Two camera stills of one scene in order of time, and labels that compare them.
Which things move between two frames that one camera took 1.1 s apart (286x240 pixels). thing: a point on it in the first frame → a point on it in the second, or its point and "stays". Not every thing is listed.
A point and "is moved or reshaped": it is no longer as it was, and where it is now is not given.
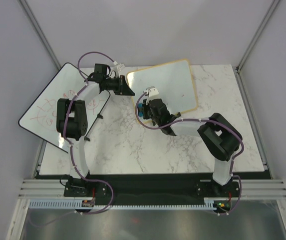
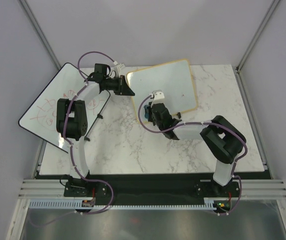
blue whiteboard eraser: [140, 109] is moved or reshaped
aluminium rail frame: [56, 188] stays
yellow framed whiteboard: [173, 82] stays
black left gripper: [120, 85] stays
